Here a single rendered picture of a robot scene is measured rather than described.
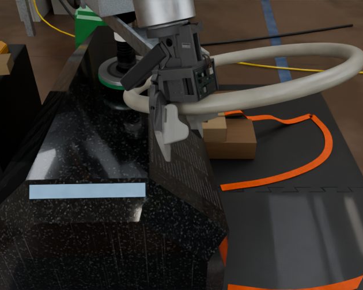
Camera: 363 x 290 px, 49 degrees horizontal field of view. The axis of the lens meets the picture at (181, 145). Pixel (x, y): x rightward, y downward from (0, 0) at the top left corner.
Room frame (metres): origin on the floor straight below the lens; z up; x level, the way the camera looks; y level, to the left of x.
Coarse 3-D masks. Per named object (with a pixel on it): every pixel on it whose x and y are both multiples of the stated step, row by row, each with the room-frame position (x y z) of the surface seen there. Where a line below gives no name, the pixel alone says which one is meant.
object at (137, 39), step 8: (112, 16) 1.22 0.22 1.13; (112, 24) 1.23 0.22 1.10; (120, 24) 1.16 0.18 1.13; (120, 32) 1.17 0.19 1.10; (128, 32) 1.11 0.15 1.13; (136, 32) 1.19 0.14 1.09; (144, 32) 1.19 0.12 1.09; (128, 40) 1.11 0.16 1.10; (136, 40) 1.06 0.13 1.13; (144, 40) 1.03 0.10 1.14; (152, 40) 1.13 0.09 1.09; (136, 48) 1.07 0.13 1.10; (144, 48) 1.01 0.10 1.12
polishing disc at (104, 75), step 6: (108, 60) 1.38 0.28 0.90; (114, 60) 1.38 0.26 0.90; (138, 60) 1.38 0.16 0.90; (102, 66) 1.33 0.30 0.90; (108, 66) 1.33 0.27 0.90; (114, 66) 1.33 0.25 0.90; (102, 72) 1.28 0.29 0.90; (108, 72) 1.28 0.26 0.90; (114, 72) 1.28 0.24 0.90; (102, 78) 1.25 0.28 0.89; (108, 78) 1.24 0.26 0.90; (114, 78) 1.24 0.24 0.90; (120, 78) 1.24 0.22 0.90; (114, 84) 1.22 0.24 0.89; (120, 84) 1.21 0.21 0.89
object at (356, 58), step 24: (264, 48) 0.94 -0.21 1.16; (288, 48) 0.90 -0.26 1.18; (312, 48) 0.85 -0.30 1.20; (336, 48) 0.78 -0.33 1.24; (336, 72) 0.56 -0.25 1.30; (144, 96) 0.61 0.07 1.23; (216, 96) 0.53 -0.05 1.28; (240, 96) 0.52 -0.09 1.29; (264, 96) 0.51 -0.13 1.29; (288, 96) 0.52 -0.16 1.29
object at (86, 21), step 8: (80, 8) 2.85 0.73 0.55; (88, 8) 2.84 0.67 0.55; (80, 16) 2.82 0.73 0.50; (88, 16) 2.81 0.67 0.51; (96, 16) 2.79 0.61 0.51; (80, 24) 2.79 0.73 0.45; (88, 24) 2.77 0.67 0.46; (96, 24) 2.76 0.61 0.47; (104, 24) 2.78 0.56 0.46; (80, 32) 2.77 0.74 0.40; (88, 32) 2.76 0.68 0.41; (80, 40) 2.76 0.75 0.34
